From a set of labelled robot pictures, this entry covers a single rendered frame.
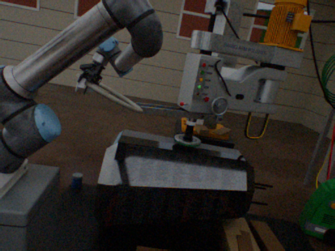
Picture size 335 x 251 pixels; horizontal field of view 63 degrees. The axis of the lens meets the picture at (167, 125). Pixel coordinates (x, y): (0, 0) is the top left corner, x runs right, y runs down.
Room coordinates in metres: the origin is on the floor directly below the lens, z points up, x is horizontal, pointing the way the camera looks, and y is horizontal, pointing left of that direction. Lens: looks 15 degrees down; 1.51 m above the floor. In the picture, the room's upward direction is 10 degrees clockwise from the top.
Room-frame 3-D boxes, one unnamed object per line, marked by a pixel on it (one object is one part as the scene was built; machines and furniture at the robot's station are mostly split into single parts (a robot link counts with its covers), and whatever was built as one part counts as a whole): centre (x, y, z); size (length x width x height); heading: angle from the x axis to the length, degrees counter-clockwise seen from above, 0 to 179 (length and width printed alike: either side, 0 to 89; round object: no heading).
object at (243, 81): (2.23, -0.54, 1.28); 0.74 x 0.23 x 0.49; 116
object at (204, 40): (2.22, -0.50, 1.60); 0.96 x 0.25 x 0.17; 116
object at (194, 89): (1.94, -0.17, 1.35); 0.08 x 0.03 x 0.28; 116
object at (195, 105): (2.10, -0.25, 1.30); 0.36 x 0.22 x 0.45; 116
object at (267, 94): (2.36, -0.77, 1.32); 0.19 x 0.19 x 0.20
